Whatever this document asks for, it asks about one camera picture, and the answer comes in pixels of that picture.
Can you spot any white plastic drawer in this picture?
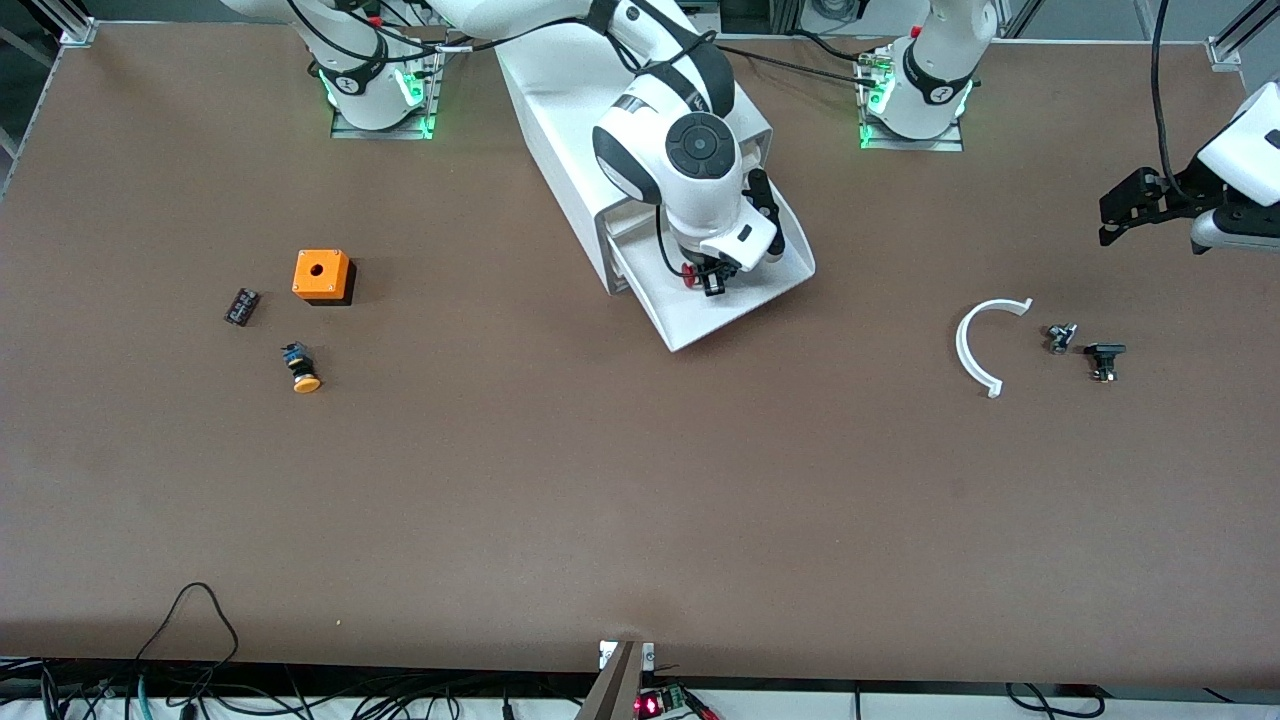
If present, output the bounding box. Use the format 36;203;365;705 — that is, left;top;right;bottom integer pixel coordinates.
600;205;666;241
612;185;817;353

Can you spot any white drawer cabinet housing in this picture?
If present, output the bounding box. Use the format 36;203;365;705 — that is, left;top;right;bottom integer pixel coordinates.
493;20;776;296

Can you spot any yellow mushroom push button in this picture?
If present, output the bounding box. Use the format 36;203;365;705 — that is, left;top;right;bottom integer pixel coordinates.
280;342;323;394

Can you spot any white curved plastic arc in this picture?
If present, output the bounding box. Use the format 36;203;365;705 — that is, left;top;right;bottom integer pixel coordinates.
955;298;1034;399

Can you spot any dark equipment box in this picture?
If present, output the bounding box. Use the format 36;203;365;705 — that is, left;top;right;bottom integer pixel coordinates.
718;0;807;37

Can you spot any circuit board with red light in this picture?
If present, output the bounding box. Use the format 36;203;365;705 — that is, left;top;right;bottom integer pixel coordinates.
635;684;716;720

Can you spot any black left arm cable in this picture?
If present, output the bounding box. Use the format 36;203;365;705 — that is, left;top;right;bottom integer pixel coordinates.
1148;0;1201;199

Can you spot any aluminium frame corner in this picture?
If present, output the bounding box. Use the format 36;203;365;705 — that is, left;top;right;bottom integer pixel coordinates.
1205;0;1280;67
40;0;98;48

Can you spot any black cable on table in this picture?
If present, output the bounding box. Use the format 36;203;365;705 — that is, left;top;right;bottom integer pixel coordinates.
715;40;879;89

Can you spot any orange button enclosure box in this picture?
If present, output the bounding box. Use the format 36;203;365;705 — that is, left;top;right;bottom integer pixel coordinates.
292;249;358;307

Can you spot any aluminium profile bracket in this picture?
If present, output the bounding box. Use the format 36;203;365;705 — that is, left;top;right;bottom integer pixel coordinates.
575;640;657;720

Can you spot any black floor cable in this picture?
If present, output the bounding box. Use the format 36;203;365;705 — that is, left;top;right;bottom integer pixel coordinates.
1005;682;1103;720

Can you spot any black looped cable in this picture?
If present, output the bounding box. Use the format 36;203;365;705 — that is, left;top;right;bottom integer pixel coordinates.
135;582;240;669

